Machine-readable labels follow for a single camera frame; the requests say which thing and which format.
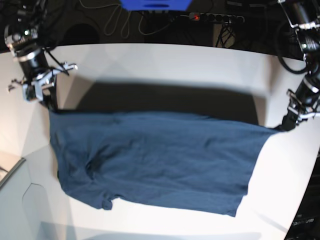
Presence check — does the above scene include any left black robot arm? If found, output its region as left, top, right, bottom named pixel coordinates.
left=274, top=0, right=320, bottom=132

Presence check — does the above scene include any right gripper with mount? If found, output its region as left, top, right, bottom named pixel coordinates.
left=7, top=62, right=78, bottom=112

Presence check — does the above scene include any dark blue t-shirt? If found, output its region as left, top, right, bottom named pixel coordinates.
left=49, top=112, right=277, bottom=217

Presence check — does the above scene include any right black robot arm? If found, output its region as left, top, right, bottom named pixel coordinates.
left=4, top=0, right=78, bottom=111

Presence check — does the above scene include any grey looped cable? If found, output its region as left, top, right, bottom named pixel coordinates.
left=103, top=7, right=131, bottom=38

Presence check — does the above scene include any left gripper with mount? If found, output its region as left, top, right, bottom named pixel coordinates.
left=276, top=89, right=320, bottom=132

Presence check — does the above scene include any black power strip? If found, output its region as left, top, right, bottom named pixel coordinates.
left=188, top=12, right=245, bottom=24

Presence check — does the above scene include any blue plastic bin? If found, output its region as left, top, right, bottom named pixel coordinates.
left=120, top=0, right=192, bottom=11

